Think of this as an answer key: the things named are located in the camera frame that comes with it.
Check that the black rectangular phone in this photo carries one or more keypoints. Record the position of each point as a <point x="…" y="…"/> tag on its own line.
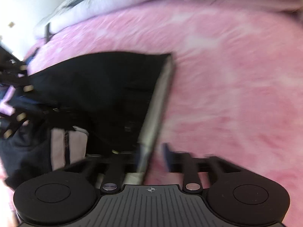
<point x="48" y="33"/>

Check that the black garment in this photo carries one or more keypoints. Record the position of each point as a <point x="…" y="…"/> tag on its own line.
<point x="94" y="87"/>

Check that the striped quilt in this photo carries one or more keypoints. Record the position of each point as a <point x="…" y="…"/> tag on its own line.
<point x="106" y="7"/>

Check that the dark navy cloth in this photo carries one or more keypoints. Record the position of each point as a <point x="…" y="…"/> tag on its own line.
<point x="23" y="156"/>

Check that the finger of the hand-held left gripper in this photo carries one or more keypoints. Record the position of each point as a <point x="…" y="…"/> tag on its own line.
<point x="14" y="123"/>
<point x="19" y="75"/>

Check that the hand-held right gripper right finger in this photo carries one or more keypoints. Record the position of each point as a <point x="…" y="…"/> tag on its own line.
<point x="167" y="157"/>

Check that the pink rose blanket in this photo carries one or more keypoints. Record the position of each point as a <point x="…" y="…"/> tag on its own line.
<point x="224" y="87"/>

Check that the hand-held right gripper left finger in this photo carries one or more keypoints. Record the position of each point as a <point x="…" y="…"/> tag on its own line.
<point x="113" y="170"/>

